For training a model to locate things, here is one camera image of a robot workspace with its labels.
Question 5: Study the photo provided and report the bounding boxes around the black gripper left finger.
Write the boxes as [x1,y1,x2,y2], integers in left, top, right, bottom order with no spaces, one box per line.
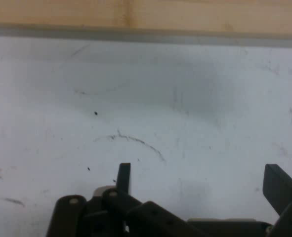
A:
[46,162,206,237]

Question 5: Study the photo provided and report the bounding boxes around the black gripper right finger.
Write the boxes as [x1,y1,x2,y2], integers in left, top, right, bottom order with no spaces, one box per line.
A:
[262,163,292,237]

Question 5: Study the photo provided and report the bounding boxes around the bamboo cutting board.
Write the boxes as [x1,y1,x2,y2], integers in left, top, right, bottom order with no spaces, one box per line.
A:
[0,0,292,40]

